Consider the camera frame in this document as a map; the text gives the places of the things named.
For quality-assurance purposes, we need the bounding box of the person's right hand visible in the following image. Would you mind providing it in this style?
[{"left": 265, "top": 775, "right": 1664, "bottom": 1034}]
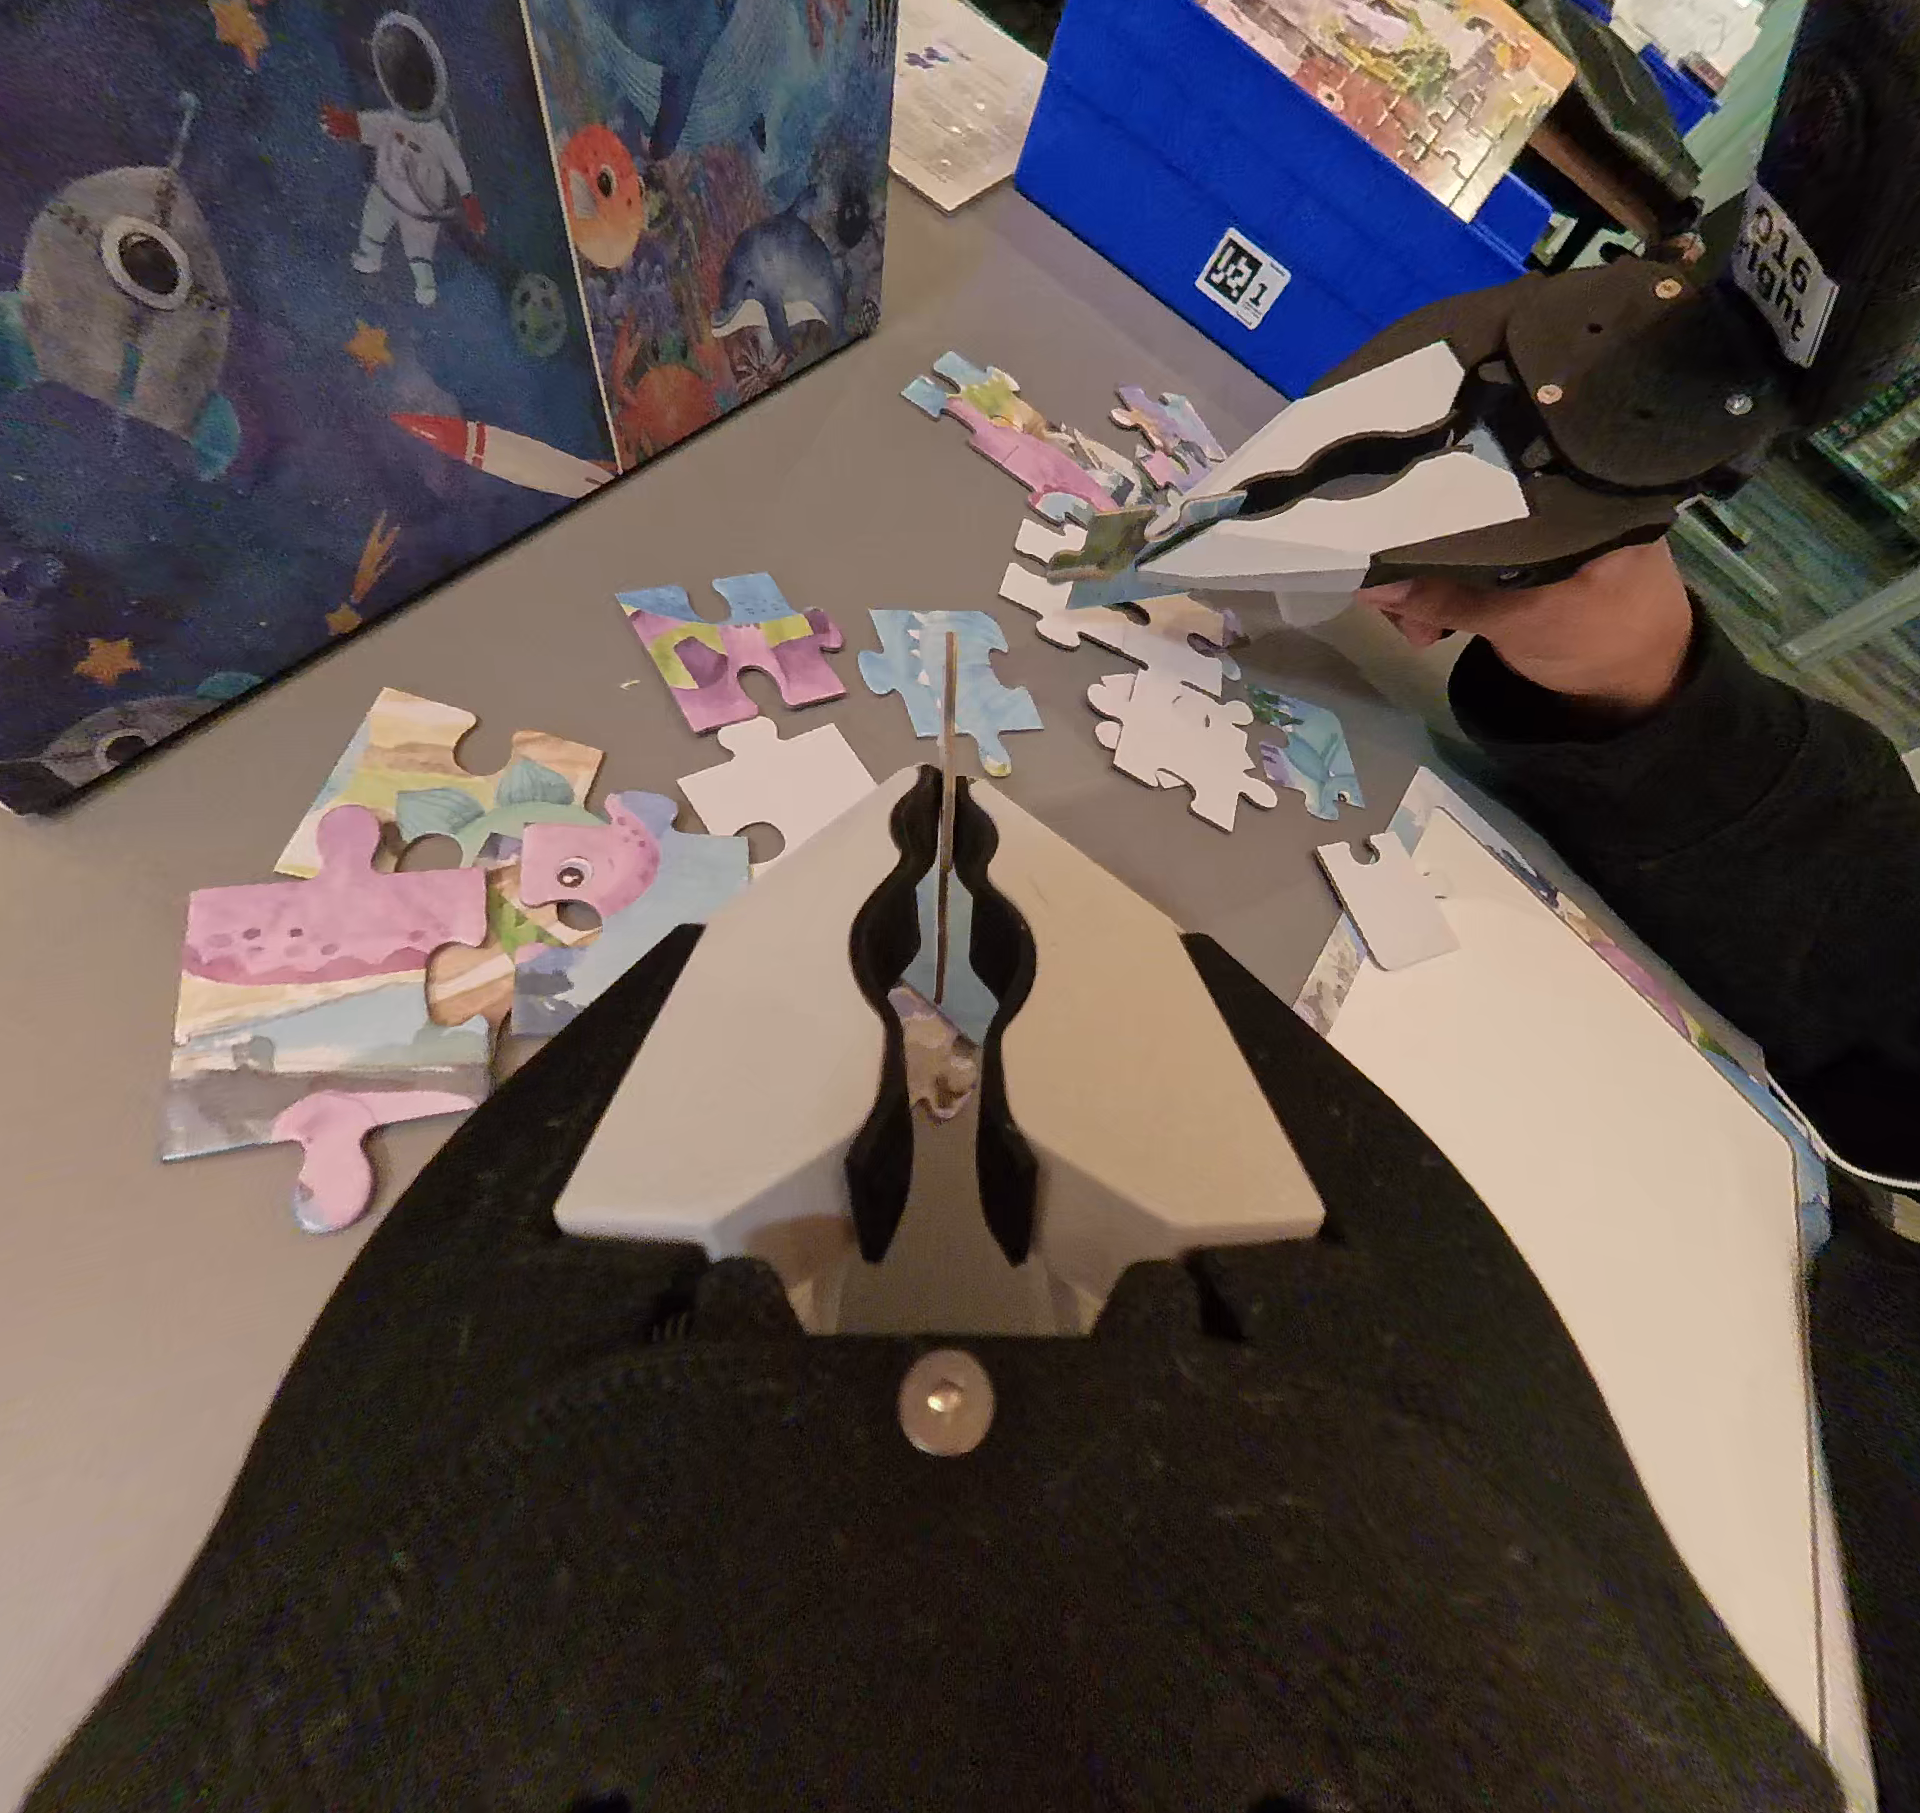
[{"left": 1366, "top": 535, "right": 1700, "bottom": 677}]

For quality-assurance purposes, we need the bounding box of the light blue jigsaw piece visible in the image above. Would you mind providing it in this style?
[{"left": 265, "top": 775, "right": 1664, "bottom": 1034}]
[{"left": 932, "top": 627, "right": 967, "bottom": 1012}]

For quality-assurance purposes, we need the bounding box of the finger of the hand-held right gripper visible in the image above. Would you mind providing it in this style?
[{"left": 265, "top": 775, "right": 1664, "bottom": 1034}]
[
  {"left": 1141, "top": 339, "right": 1491, "bottom": 535},
  {"left": 1114, "top": 446, "right": 1534, "bottom": 602}
]

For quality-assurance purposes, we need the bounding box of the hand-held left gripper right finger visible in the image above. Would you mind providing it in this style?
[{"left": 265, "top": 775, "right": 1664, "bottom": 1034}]
[{"left": 955, "top": 779, "right": 1330, "bottom": 1322}]

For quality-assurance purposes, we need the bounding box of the pile of jigsaw pieces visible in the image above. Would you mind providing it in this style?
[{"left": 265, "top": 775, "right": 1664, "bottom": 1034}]
[{"left": 619, "top": 348, "right": 1465, "bottom": 1117}]

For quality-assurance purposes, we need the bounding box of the white cable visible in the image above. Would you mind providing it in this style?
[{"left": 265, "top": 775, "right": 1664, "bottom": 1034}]
[{"left": 1766, "top": 1073, "right": 1920, "bottom": 1186}]

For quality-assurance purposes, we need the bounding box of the illustrated puzzle box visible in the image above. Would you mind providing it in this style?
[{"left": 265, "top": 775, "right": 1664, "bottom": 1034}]
[{"left": 0, "top": 0, "right": 907, "bottom": 815}]

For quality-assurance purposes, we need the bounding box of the printed paper sheet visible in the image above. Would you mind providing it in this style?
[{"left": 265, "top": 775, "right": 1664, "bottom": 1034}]
[{"left": 889, "top": 0, "right": 1052, "bottom": 213}]

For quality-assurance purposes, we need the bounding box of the blue plastic bin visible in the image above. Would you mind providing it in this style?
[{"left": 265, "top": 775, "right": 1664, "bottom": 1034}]
[
  {"left": 1444, "top": 0, "right": 1722, "bottom": 136},
  {"left": 1015, "top": 0, "right": 1726, "bottom": 402}
]

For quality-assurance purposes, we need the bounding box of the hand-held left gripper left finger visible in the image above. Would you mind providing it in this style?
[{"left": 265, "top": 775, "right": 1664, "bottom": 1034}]
[{"left": 552, "top": 762, "right": 950, "bottom": 1322}]

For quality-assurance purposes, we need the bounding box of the person's right forearm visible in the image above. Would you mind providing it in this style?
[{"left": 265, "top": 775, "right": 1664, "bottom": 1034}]
[{"left": 1448, "top": 596, "right": 1920, "bottom": 1173}]

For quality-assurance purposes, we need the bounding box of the puzzle tray with painted border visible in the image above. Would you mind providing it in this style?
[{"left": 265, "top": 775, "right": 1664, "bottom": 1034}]
[{"left": 1294, "top": 766, "right": 1877, "bottom": 1813}]

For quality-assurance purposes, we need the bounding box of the green blue jigsaw piece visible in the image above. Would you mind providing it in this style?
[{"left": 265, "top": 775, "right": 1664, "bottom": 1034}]
[{"left": 1047, "top": 494, "right": 1248, "bottom": 610}]

